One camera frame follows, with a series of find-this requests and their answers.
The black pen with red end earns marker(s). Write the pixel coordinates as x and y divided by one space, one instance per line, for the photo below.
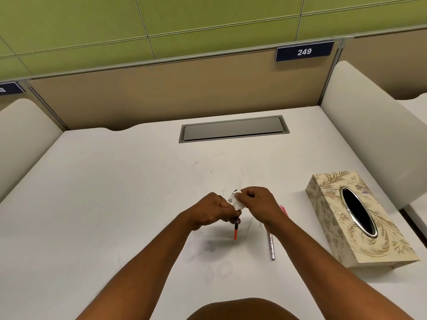
236 231

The person's left forearm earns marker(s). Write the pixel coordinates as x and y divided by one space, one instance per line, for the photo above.
146 266

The cream floral tissue box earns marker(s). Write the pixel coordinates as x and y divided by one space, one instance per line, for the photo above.
337 226

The person's left fingers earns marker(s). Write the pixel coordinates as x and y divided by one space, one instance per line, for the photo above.
226 209

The person's right hand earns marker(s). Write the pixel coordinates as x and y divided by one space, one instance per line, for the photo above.
263 204

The beige desk partition panel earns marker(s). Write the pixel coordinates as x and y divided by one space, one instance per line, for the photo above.
166 93
390 63

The person's right fingers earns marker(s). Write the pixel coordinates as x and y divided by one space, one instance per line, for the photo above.
248 194

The blue desk number plate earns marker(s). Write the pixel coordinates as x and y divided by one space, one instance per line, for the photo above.
304 51
10 88

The silver pen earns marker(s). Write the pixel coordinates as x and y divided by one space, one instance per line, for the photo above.
271 246

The white side divider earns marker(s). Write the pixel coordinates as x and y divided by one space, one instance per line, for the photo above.
23 139
373 129

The pink pen cap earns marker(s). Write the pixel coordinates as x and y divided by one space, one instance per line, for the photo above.
284 210

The white tissue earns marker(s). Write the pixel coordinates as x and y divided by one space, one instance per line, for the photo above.
236 201

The person's left hand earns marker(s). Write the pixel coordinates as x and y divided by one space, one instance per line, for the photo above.
208 211

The person's right forearm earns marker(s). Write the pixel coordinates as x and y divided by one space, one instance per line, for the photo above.
327 266

